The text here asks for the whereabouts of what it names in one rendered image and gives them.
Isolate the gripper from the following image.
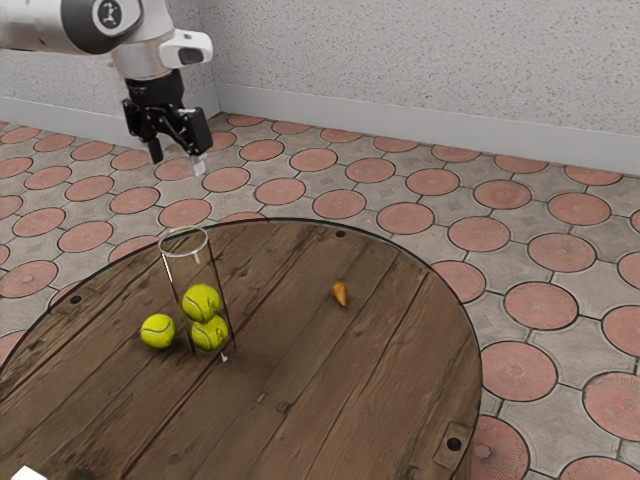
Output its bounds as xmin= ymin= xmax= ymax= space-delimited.
xmin=122 ymin=68 xmax=214 ymax=176

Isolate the yellow tennis ball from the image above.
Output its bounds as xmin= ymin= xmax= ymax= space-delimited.
xmin=190 ymin=314 xmax=230 ymax=352
xmin=139 ymin=313 xmax=177 ymax=351
xmin=181 ymin=283 xmax=222 ymax=324

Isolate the clear plastic tube container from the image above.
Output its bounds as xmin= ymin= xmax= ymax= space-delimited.
xmin=157 ymin=226 xmax=237 ymax=363

